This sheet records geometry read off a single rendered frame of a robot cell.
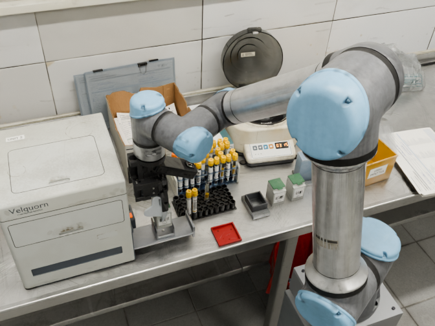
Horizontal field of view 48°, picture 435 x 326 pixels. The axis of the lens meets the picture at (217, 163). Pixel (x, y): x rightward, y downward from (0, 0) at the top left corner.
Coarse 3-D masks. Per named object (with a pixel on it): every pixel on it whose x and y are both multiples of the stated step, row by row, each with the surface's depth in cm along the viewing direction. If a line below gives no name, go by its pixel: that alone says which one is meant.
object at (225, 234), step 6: (210, 228) 138; (216, 228) 138; (222, 228) 138; (228, 228) 138; (234, 228) 138; (216, 234) 137; (222, 234) 137; (228, 234) 137; (234, 234) 137; (216, 240) 135; (222, 240) 135; (228, 240) 135; (234, 240) 135; (240, 240) 135
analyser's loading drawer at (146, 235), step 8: (184, 216) 136; (152, 224) 131; (176, 224) 134; (184, 224) 134; (192, 224) 131; (136, 232) 131; (144, 232) 131; (152, 232) 131; (160, 232) 132; (168, 232) 132; (176, 232) 132; (184, 232) 132; (192, 232) 132; (136, 240) 129; (144, 240) 129; (152, 240) 129; (160, 240) 130; (168, 240) 130; (136, 248) 128
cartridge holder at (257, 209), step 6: (258, 192) 145; (246, 198) 144; (252, 198) 146; (258, 198) 146; (264, 198) 143; (246, 204) 144; (252, 204) 144; (258, 204) 141; (264, 204) 142; (252, 210) 141; (258, 210) 142; (264, 210) 143; (252, 216) 141; (258, 216) 141; (264, 216) 142
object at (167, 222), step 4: (168, 208) 125; (168, 212) 125; (168, 216) 126; (156, 220) 126; (160, 220) 125; (164, 220) 126; (168, 220) 127; (156, 224) 128; (160, 224) 127; (164, 224) 127; (168, 224) 128; (160, 228) 128
